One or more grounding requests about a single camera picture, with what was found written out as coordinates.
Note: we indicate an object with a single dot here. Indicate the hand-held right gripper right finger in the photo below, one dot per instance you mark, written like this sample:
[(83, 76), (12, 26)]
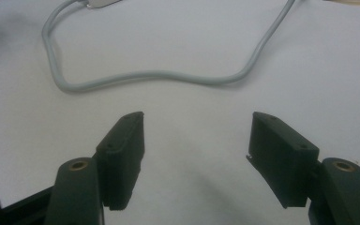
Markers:
[(282, 156)]

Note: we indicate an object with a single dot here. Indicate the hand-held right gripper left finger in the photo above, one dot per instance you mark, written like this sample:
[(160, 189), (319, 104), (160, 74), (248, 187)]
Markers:
[(118, 162)]

